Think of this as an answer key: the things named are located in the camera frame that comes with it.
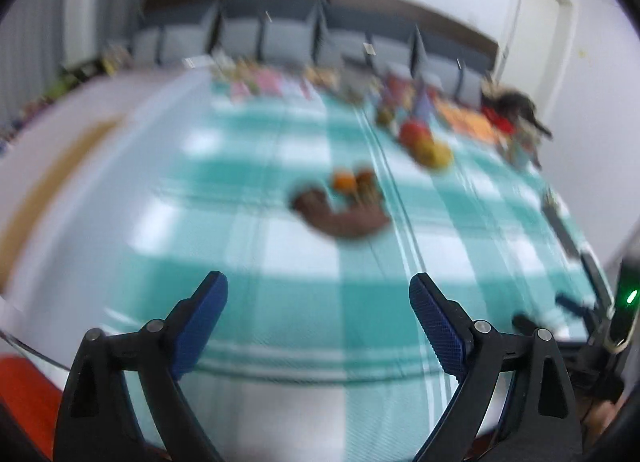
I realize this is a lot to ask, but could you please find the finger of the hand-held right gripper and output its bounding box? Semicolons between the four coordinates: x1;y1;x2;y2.
511;313;593;344
554;293;610;325

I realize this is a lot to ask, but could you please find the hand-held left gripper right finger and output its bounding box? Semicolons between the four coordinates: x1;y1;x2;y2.
409;272;583;462

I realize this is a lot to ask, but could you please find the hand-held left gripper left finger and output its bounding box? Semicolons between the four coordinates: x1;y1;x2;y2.
54;271;229;462

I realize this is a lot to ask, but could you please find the dark brown round fruit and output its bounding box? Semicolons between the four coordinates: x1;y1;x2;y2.
289;169;392;241

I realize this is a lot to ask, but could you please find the orange tangerine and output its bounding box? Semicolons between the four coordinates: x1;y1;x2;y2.
332;169;359;194

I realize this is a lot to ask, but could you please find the red yellow mango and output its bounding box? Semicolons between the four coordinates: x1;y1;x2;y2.
398;120;454;169

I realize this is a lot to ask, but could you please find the green white checkered tablecloth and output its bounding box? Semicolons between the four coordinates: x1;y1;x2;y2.
10;73;615;445

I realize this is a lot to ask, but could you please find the colourful printed box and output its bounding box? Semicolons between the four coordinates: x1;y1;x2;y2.
504;134;537;171

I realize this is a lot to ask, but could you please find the red seat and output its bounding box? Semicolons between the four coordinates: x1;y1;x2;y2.
0;354;63;460

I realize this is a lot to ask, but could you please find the red cloth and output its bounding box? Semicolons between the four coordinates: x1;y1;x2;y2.
482;109;514;136

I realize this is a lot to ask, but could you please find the orange book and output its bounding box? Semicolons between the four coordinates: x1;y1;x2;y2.
436;101;502;144

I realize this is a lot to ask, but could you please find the dark bag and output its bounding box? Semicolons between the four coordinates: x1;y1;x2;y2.
482;83;554;142

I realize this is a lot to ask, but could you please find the pink labelled can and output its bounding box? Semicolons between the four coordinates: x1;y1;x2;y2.
384;69;416;113
415;77;444;119

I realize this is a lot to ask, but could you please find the pink snack packet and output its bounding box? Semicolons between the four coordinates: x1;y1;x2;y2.
227;67;312;101

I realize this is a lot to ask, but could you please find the white door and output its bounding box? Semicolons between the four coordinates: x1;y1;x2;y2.
497;0;578;110

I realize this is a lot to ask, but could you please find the grey sofa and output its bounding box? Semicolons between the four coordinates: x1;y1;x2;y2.
131;0;501;103

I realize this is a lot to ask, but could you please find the grey curtain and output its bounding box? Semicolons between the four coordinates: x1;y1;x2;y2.
0;0;68;93

